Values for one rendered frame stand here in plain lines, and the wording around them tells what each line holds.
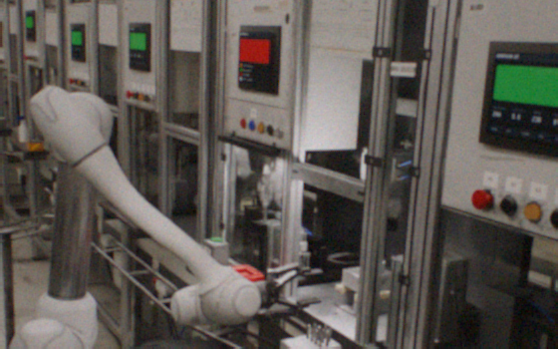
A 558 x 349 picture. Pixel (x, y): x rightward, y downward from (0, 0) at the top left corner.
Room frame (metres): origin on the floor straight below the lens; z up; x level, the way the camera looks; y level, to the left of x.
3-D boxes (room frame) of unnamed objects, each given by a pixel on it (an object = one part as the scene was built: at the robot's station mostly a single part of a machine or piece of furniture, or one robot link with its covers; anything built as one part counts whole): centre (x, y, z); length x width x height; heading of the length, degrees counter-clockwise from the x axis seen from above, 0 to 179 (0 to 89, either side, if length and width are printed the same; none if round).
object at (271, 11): (2.32, 0.18, 1.60); 0.42 x 0.29 x 0.46; 35
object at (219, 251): (2.25, 0.38, 0.97); 0.08 x 0.08 x 0.12; 35
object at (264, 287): (1.81, 0.18, 1.01); 0.09 x 0.07 x 0.08; 125
